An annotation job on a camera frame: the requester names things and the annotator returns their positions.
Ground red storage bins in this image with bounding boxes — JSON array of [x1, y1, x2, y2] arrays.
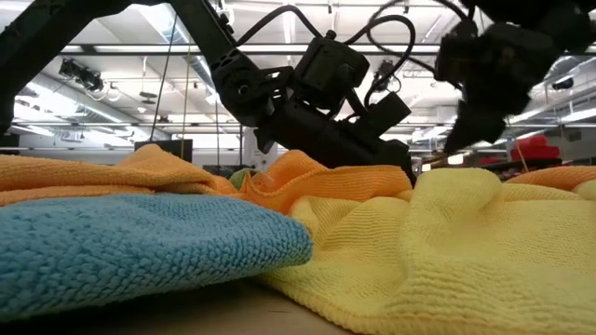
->
[[509, 134, 562, 162]]

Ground black monitor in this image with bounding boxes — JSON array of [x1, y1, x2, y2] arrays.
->
[[133, 138, 194, 164]]

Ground yellow microfiber towel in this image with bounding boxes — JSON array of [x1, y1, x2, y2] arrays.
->
[[255, 167, 596, 335]]

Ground green microfiber towel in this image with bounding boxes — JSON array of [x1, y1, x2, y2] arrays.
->
[[227, 167, 260, 191]]

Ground white machine cabinet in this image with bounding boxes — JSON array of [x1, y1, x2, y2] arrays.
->
[[242, 127, 279, 172]]

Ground orange microfiber towel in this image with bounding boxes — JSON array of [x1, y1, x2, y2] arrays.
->
[[0, 143, 238, 207], [239, 149, 596, 215]]

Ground blue microfiber towel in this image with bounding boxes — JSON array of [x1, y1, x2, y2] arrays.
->
[[0, 193, 314, 322]]

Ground black hanging cable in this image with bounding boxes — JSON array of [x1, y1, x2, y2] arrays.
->
[[148, 11, 181, 143]]

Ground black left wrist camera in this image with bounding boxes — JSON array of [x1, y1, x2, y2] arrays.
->
[[292, 34, 373, 115]]

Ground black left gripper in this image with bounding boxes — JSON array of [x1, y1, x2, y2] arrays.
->
[[253, 90, 419, 187]]

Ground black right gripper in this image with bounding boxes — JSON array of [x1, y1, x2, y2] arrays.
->
[[434, 19, 562, 155]]

